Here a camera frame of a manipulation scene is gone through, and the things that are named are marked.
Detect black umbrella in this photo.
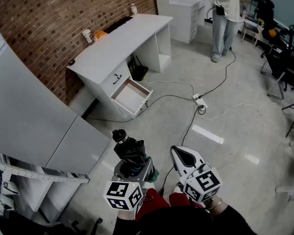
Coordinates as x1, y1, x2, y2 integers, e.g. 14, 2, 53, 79
112, 129, 150, 174

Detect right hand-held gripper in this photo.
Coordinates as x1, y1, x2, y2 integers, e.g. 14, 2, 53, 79
171, 145, 223, 204

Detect thin white cable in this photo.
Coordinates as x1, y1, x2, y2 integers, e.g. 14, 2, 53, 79
139, 80, 196, 95

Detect white desk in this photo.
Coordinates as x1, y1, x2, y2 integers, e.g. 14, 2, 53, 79
66, 13, 173, 122

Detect coiled white cable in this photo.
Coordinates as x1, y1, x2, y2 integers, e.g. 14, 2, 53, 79
195, 103, 271, 127

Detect person's red trousers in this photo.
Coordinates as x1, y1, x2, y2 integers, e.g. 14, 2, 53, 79
134, 187, 204, 223

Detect white drawer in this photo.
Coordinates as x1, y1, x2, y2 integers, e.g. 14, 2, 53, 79
110, 78, 154, 118

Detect white power strip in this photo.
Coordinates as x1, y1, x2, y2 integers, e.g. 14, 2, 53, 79
192, 93, 208, 108

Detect perforated metal rail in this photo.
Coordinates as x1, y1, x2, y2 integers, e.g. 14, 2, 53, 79
0, 155, 91, 184

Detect white chair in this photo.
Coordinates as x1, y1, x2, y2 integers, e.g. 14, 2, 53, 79
241, 18, 264, 48

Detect person's right forearm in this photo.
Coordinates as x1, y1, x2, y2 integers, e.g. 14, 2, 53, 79
205, 196, 259, 235

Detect black router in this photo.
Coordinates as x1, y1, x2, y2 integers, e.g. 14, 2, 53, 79
130, 55, 149, 82

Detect black equipment cart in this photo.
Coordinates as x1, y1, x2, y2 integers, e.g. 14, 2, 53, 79
260, 0, 294, 100

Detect large white cabinet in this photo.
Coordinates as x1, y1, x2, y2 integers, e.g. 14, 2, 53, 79
0, 27, 111, 175

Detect long black cable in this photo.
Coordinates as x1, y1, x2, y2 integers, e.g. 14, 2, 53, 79
198, 47, 237, 99

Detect grey cable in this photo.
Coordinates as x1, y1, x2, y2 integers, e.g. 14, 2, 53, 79
87, 94, 195, 123

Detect white shelf unit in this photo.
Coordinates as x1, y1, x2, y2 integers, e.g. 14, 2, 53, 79
24, 167, 89, 224

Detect person's left forearm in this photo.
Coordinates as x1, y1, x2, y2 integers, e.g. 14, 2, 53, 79
112, 209, 144, 235

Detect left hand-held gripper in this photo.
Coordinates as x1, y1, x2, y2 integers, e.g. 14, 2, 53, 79
103, 157, 160, 213

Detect black keyboard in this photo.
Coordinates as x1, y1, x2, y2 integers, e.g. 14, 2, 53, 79
104, 16, 134, 34

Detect orange packet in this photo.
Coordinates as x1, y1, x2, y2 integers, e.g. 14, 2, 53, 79
92, 30, 107, 42

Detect gold bracelet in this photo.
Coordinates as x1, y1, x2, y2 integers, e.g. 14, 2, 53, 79
205, 198, 224, 211

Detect white dressing table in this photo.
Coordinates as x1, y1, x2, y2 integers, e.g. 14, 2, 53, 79
153, 0, 207, 44

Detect white rail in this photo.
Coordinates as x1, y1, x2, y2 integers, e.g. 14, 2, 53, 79
275, 184, 294, 201

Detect white cup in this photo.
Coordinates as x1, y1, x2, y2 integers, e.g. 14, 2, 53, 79
81, 28, 94, 45

